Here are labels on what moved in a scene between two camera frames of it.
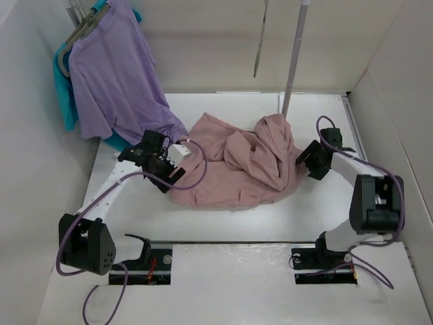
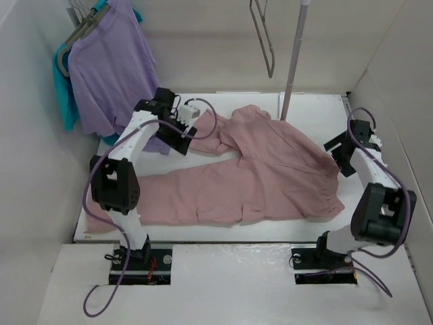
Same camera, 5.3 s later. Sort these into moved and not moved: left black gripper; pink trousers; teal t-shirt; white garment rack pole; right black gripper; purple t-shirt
Moved: left black gripper; right black gripper; pink trousers
Not moved: white garment rack pole; teal t-shirt; purple t-shirt
